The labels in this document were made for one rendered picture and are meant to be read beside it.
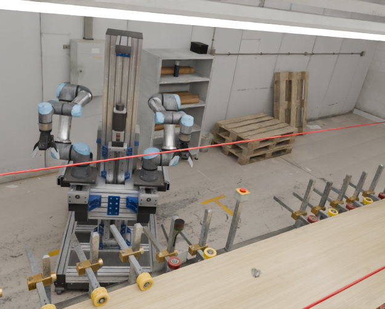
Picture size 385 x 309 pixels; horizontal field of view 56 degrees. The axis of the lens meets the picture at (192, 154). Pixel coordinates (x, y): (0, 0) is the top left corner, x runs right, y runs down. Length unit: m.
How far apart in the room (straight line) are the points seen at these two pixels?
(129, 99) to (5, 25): 1.85
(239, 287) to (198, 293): 0.25
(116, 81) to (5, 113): 1.99
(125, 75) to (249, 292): 1.61
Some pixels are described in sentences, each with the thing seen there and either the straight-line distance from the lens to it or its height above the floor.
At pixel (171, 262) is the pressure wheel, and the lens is 2.26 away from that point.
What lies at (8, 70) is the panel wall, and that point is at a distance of 4.21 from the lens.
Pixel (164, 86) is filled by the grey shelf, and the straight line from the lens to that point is 5.09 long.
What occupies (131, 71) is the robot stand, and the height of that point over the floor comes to 1.80.
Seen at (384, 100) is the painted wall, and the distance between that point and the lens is 9.62.
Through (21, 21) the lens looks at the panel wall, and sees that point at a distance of 4.15.
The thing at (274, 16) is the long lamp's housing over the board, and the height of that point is 2.36.
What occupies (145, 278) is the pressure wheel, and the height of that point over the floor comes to 0.98.
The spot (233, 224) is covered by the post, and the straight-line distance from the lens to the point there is 2.57.
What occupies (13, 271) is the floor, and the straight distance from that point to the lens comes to 3.54.
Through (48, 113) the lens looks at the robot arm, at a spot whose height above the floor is 1.63.
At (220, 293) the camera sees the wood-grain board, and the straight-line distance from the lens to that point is 2.15.
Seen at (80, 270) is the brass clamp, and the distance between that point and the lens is 2.11.
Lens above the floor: 2.45
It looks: 26 degrees down
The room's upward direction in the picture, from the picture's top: 10 degrees clockwise
